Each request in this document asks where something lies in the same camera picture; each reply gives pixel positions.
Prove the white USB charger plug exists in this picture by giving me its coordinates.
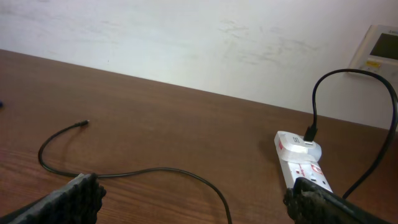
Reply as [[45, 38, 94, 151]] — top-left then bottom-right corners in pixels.
[[274, 131, 322, 164]]

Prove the white wall control panel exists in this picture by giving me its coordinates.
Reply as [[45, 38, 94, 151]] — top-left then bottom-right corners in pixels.
[[349, 25, 398, 83]]

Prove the white power strip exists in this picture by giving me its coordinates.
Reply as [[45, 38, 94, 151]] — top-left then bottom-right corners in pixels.
[[274, 130, 333, 194]]

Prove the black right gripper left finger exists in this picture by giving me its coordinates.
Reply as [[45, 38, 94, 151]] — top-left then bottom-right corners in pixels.
[[1, 174, 106, 224]]

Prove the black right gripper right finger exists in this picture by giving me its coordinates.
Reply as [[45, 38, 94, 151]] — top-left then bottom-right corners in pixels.
[[283, 177, 389, 224]]

